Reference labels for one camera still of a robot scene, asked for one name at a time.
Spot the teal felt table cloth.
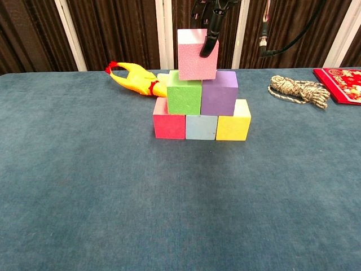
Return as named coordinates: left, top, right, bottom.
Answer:
left=0, top=67, right=361, bottom=271

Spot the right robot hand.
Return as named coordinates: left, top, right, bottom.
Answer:
left=190, top=0, right=243, bottom=58

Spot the red foam cube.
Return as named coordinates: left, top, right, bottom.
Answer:
left=152, top=97, right=187, bottom=140

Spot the light blue foam cube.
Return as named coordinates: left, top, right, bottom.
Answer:
left=185, top=113, right=219, bottom=141

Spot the white frame post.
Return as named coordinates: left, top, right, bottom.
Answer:
left=155, top=0, right=175, bottom=70
left=324, top=0, right=355, bottom=68
left=54, top=0, right=87, bottom=72
left=231, top=1, right=251, bottom=69

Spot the yellow foam cube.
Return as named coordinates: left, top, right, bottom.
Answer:
left=215, top=98, right=252, bottom=141

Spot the pink foam cube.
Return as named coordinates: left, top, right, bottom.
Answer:
left=177, top=28, right=220, bottom=81

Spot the red festive spiral calendar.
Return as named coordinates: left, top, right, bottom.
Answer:
left=312, top=67, right=361, bottom=106

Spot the coiled beige rope bundle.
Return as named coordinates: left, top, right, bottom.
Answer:
left=267, top=75, right=331, bottom=110

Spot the green foam cube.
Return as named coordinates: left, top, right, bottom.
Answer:
left=166, top=69, right=204, bottom=115

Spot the yellow rubber chicken toy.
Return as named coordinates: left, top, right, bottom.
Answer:
left=105, top=60, right=168, bottom=98

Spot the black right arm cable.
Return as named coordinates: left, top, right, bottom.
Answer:
left=259, top=0, right=325, bottom=59

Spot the purple foam cube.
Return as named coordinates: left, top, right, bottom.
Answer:
left=200, top=70, right=239, bottom=116

